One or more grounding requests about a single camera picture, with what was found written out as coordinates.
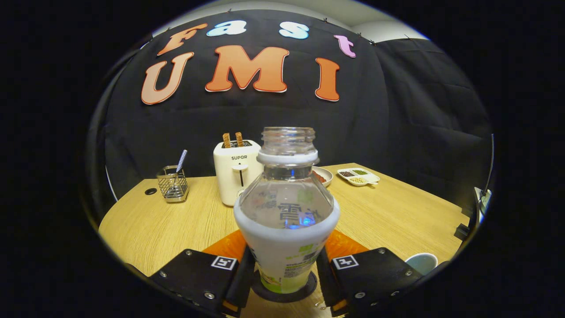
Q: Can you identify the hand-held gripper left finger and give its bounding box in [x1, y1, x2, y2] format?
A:
[148, 229, 256, 318]

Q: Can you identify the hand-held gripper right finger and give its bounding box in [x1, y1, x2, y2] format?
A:
[316, 229, 424, 318]

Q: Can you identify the white cup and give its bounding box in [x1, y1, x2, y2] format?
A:
[405, 253, 438, 276]

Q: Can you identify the dark brown round coaster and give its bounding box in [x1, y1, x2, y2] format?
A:
[251, 269, 318, 303]

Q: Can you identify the clear plastic juice bottle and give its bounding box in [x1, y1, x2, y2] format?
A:
[233, 127, 341, 294]

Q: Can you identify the wooden table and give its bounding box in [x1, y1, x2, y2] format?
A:
[98, 163, 471, 318]

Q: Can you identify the white divided spice dish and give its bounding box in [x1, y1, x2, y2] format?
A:
[337, 168, 380, 187]

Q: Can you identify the white toaster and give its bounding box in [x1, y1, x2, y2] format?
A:
[213, 140, 264, 207]

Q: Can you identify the white oval plate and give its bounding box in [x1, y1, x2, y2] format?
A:
[313, 167, 334, 188]

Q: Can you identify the small white device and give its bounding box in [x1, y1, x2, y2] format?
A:
[475, 188, 493, 216]

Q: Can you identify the black backdrop cloth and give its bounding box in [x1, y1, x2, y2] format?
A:
[86, 9, 493, 212]

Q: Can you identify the metal wire utensil holder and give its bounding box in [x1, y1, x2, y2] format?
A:
[156, 165, 189, 203]

